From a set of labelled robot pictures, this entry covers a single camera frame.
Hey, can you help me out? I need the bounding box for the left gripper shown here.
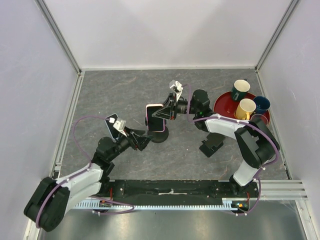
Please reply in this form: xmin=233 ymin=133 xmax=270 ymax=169
xmin=108 ymin=126 xmax=154 ymax=161

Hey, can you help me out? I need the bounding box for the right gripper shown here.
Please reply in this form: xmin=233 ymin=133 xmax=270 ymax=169
xmin=152 ymin=92 xmax=199 ymax=120

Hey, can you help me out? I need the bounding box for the black round phone stand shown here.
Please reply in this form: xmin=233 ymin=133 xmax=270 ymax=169
xmin=147 ymin=120 xmax=169 ymax=143

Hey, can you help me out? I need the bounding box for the pink phone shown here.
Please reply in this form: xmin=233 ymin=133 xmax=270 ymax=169
xmin=145 ymin=103 xmax=165 ymax=133

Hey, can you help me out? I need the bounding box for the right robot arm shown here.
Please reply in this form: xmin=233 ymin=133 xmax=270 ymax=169
xmin=146 ymin=89 xmax=280 ymax=197

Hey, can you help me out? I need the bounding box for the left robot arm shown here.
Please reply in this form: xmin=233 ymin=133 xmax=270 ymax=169
xmin=23 ymin=127 xmax=153 ymax=232

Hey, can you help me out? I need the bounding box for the blue phone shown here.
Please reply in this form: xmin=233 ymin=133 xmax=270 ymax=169
xmin=105 ymin=113 xmax=120 ymax=142

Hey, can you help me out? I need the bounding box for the black folding phone stand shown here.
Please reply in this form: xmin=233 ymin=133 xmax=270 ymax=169
xmin=199 ymin=133 xmax=226 ymax=158

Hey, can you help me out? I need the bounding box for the red round tray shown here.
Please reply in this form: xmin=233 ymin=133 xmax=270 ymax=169
xmin=213 ymin=91 xmax=270 ymax=126

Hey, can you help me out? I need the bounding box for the dark green mug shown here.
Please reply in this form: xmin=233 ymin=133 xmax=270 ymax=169
xmin=230 ymin=79 xmax=251 ymax=102

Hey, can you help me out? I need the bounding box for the yellow mug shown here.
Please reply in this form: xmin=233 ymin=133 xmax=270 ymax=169
xmin=235 ymin=98 xmax=256 ymax=120

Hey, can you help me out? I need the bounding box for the clear glass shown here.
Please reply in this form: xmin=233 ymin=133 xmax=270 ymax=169
xmin=250 ymin=113 xmax=269 ymax=126

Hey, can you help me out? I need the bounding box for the dark blue cup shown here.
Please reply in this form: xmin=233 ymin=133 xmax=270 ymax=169
xmin=253 ymin=96 xmax=271 ymax=114

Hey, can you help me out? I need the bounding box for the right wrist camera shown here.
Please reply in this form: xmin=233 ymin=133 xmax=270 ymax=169
xmin=169 ymin=80 xmax=184 ymax=102

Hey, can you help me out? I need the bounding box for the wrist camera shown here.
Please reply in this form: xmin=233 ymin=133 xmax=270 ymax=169
xmin=169 ymin=80 xmax=184 ymax=102
xmin=108 ymin=117 xmax=127 ymax=135

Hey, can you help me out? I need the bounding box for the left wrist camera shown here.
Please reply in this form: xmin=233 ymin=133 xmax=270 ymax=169
xmin=108 ymin=117 xmax=127 ymax=135

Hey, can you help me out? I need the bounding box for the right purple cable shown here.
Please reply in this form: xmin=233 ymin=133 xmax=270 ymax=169
xmin=182 ymin=83 xmax=280 ymax=216

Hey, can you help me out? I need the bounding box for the purple cable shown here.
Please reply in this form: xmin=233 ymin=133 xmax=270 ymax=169
xmin=182 ymin=83 xmax=280 ymax=216
xmin=34 ymin=115 xmax=112 ymax=229

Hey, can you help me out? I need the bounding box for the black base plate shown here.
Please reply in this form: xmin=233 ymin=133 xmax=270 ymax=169
xmin=97 ymin=179 xmax=259 ymax=199

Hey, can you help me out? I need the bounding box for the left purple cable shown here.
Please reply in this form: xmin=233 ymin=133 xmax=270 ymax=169
xmin=34 ymin=115 xmax=112 ymax=229

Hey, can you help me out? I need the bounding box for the grey cable duct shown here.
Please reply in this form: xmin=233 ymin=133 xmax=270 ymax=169
xmin=73 ymin=197 xmax=250 ymax=211

